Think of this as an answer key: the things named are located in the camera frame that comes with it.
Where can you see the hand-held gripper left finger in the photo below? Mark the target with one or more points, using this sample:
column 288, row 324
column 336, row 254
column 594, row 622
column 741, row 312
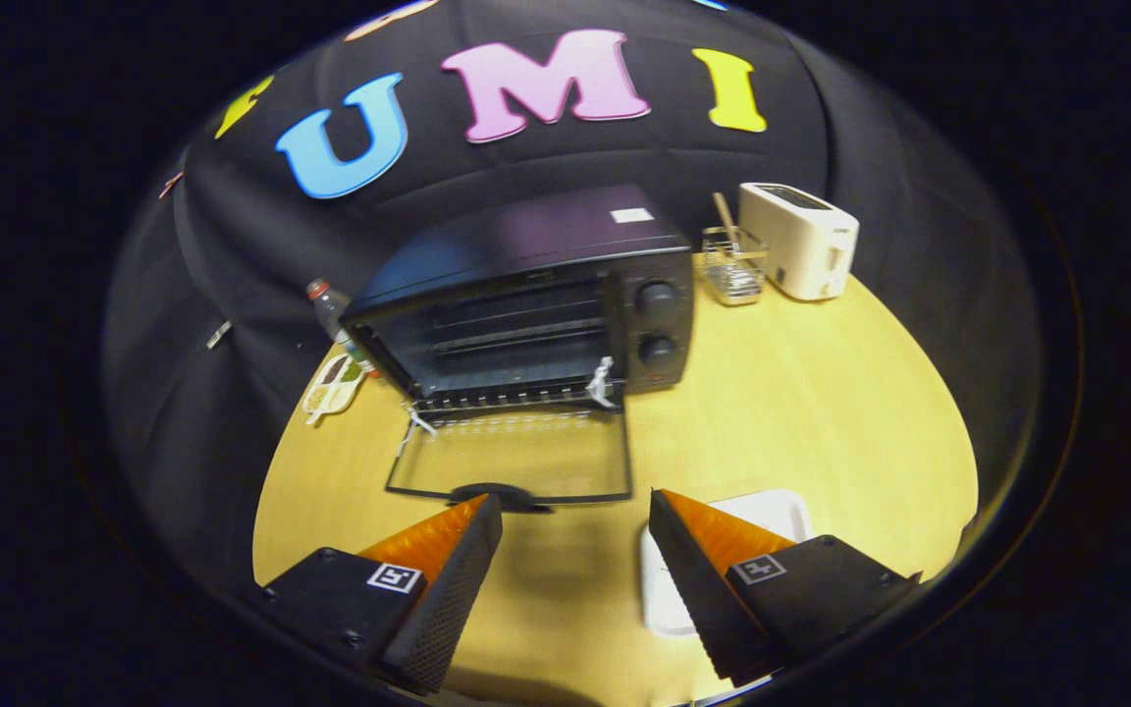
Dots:
column 453, row 599

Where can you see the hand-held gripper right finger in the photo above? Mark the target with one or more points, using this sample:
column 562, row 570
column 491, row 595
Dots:
column 703, row 589

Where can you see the white square plate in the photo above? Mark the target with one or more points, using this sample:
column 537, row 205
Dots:
column 772, row 511

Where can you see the black toaster oven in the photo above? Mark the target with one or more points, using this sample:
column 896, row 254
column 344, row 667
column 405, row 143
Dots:
column 526, row 236

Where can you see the white toaster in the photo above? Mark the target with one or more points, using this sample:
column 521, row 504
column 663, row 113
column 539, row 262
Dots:
column 801, row 241

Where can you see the white printed packet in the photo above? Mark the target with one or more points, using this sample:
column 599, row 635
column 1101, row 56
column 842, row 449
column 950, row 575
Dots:
column 330, row 388

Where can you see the clear glass utensil holder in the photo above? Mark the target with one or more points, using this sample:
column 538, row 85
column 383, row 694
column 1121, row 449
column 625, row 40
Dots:
column 734, row 280

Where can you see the clear bottle with red cap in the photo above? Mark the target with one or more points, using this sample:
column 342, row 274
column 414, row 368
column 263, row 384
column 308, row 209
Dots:
column 330, row 312

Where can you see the wooden stick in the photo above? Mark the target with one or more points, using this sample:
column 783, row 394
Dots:
column 726, row 218

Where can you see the black backdrop cloth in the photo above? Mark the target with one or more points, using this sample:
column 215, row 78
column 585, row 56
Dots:
column 624, row 157

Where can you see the wooden clothespin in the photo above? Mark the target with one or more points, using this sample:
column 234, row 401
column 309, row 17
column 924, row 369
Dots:
column 171, row 185

